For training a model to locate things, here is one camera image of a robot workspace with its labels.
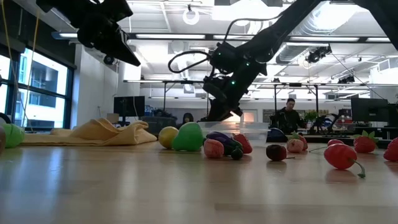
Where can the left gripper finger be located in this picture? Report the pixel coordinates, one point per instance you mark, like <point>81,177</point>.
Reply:
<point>122,40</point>
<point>118,53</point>

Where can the purple toy eggplant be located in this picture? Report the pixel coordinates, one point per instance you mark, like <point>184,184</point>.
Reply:
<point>222,138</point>

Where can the clear plastic tupperware container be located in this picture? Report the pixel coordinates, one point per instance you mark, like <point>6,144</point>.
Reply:
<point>258,130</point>

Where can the red toy strawberry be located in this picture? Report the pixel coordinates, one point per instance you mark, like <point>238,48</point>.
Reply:
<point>304,143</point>
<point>245,143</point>
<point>392,151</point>
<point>364,144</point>

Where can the green toy pear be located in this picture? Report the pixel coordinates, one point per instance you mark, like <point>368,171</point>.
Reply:
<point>188,138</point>

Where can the small dark toy blueberry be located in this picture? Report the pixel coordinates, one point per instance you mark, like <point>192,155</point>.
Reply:
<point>237,153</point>

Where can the dark red toy cherry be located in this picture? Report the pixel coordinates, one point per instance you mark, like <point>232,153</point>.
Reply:
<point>276,153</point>

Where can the yellow toy lemon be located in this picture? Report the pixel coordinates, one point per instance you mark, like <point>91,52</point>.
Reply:
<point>167,137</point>

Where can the small red toy cherry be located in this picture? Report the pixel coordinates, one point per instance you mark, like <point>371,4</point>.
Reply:
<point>335,142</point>

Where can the round green toy fruit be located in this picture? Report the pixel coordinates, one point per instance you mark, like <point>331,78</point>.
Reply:
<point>14,136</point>

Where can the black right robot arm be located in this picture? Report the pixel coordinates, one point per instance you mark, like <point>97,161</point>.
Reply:
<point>280,21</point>

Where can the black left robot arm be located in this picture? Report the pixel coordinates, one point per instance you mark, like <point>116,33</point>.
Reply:
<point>77,6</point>

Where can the black ceiling spotlight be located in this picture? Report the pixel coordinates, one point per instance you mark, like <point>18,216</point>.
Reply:
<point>109,59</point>

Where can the person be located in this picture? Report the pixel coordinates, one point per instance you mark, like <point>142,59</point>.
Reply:
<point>290,119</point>
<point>187,119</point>

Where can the dark blue rounded object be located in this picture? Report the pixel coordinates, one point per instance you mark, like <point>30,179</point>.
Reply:
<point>276,136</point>

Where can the long ceiling light bar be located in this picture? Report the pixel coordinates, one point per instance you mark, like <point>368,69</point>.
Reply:
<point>171,36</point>

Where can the black computer monitor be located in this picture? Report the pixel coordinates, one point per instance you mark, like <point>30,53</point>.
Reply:
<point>129,106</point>

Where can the dark fabric box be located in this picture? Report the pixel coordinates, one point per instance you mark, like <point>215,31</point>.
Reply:
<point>158,124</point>

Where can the large black-framed window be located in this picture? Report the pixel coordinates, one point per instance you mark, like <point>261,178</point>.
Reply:
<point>43,77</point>

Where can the small green office plant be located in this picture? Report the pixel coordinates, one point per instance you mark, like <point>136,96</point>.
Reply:
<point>311,115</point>

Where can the yellow folded cloth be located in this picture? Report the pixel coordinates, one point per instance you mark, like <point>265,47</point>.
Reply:
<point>99,133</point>

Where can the small black ceiling fixture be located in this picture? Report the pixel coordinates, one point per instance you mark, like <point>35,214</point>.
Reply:
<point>346,80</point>

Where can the wide black desk monitor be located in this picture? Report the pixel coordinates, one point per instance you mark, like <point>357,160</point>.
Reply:
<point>369,109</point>

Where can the dark office desk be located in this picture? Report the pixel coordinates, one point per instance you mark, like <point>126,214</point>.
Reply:
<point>382,132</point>

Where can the black metal frame rig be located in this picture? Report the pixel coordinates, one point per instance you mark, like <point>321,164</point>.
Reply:
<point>275,102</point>

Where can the grey ventilation duct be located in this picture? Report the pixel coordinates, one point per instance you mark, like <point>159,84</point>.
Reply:
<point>292,51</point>

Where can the black ceiling camera cluster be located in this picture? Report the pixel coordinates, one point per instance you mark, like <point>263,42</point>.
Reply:
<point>315,56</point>

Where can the black aluminium table frame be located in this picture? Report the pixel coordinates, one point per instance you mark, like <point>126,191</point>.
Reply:
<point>348,140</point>

